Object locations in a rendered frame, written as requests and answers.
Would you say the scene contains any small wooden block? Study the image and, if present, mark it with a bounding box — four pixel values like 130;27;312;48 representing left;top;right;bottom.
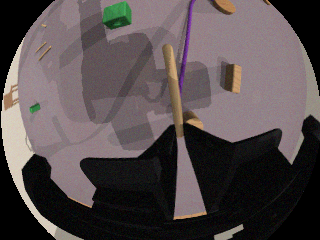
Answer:
224;64;241;93

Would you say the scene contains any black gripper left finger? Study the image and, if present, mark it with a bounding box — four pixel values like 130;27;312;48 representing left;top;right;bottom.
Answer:
80;124;177;220

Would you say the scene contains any purple string with wooden stick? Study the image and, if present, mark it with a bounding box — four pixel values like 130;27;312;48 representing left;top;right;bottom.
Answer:
163;0;195;139

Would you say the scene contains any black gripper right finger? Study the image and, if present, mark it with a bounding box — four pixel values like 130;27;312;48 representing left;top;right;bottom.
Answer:
183;121;283;213

